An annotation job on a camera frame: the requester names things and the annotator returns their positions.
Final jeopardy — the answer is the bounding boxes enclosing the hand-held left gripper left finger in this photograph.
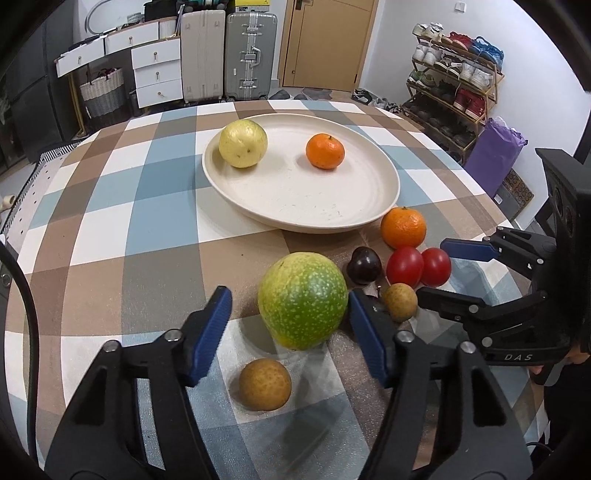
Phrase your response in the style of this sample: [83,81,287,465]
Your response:
[44,286,233,480]

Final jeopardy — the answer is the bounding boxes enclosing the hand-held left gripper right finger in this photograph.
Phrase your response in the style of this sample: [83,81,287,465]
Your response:
[348,288,533,480]

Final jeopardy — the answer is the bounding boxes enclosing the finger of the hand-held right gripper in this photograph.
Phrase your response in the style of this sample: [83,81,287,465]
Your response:
[441,227,557,283]
[416,286,550,339]

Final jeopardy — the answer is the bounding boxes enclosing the red tomato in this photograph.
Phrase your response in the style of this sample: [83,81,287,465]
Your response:
[386,247,424,287]
[420,248,452,287]

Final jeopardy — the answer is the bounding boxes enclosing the brown longan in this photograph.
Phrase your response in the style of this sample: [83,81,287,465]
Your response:
[239,359,293,411]
[383,283,419,322]

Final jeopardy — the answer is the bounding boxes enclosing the dark purple plum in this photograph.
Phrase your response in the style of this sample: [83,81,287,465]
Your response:
[346,247,383,284]

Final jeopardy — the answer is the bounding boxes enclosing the orange mandarin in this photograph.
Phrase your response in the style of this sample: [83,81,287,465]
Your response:
[380,207,427,250]
[305,133,346,171]

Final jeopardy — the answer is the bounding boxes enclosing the green speckled passion fruit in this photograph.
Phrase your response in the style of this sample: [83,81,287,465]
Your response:
[257,252,349,350]

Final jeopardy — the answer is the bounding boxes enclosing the cream round plate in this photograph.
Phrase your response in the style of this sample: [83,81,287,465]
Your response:
[202,113,400,234]

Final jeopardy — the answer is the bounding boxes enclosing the person's right hand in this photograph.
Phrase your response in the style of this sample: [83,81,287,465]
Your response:
[530,344,591,376]

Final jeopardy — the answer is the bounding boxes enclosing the brown doormat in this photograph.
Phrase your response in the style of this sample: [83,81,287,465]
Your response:
[494,168,535,219]

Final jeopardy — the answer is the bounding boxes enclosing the purple paper bag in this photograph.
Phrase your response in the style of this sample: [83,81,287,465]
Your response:
[464,117,528,197]

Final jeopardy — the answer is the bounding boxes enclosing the checked tablecloth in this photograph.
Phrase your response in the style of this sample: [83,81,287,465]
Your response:
[0,99,555,480]

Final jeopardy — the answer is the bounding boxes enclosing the wooden shoe rack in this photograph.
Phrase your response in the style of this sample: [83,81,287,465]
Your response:
[402,23,506,162]

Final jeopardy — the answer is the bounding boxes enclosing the group of assorted shoes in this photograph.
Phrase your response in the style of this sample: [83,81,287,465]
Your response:
[411,23,505,148]

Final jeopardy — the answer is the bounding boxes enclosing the sneakers beside door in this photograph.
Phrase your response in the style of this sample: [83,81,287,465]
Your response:
[352,89,403,114]

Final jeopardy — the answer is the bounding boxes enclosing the yellow passion fruit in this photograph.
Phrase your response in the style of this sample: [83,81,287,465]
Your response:
[218,119,269,169]

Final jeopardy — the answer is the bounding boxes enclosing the wooden door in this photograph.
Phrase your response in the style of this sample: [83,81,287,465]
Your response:
[277,0,379,90]

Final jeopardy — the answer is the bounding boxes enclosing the woven laundry basket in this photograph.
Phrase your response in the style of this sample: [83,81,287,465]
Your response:
[79,68,126,118]

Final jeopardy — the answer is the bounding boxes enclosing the white drawer dresser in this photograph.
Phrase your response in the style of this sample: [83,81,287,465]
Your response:
[55,21,183,109]

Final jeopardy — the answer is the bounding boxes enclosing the beige suitcase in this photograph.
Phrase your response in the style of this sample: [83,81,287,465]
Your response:
[181,9,227,103]

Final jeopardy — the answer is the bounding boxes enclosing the grey suitcase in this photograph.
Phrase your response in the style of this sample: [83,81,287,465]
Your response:
[225,11,278,101]

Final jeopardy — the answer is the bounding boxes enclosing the black cable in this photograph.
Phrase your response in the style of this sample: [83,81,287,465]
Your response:
[0,240,41,455]

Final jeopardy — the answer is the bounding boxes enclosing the oval white frame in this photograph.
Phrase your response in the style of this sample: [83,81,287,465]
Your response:
[85,0,114,37]

